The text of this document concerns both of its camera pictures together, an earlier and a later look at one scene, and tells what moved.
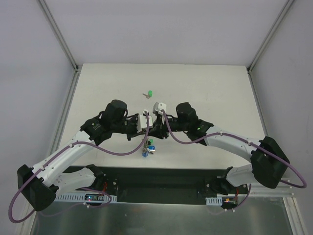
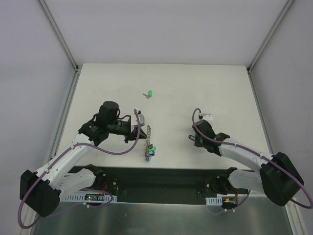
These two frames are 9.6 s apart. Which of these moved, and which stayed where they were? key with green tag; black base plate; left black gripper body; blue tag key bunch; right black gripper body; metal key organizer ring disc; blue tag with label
Moved: blue tag key bunch; right black gripper body; blue tag with label
Stayed: left black gripper body; metal key organizer ring disc; key with green tag; black base plate
